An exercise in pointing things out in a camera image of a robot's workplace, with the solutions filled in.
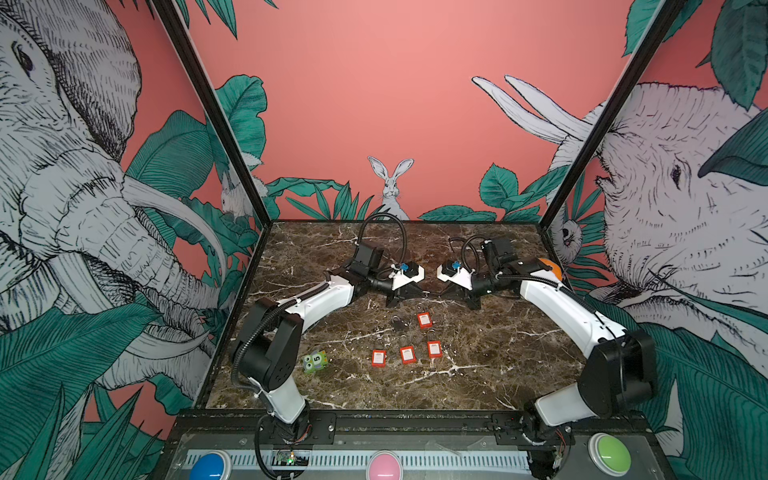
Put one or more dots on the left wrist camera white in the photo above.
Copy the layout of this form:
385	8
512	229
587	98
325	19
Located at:
405	274

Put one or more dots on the green monster toy cube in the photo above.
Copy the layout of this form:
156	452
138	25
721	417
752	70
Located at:
315	362

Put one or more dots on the orange shark plush toy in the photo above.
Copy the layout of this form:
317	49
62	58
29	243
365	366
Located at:
554	267

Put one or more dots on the red padlock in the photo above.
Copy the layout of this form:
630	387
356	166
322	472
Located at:
424	320
379	358
434	349
408	355

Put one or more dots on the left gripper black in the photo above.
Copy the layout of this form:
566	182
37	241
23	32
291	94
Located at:
398	295

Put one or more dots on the white slotted cable duct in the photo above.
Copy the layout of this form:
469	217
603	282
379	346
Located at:
429	460

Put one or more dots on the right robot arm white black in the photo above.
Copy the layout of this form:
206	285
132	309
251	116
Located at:
620	369

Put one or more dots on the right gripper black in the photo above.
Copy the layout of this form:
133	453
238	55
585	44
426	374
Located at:
464	295

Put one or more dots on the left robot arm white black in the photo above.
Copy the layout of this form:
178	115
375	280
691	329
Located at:
266	349

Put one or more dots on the black mounting rail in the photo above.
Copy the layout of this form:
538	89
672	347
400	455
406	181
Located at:
505	427

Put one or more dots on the green push button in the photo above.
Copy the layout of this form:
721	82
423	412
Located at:
609	454

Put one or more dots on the pink push button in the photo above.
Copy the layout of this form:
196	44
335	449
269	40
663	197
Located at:
384	465

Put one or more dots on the blue push button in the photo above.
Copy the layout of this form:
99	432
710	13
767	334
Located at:
214	465

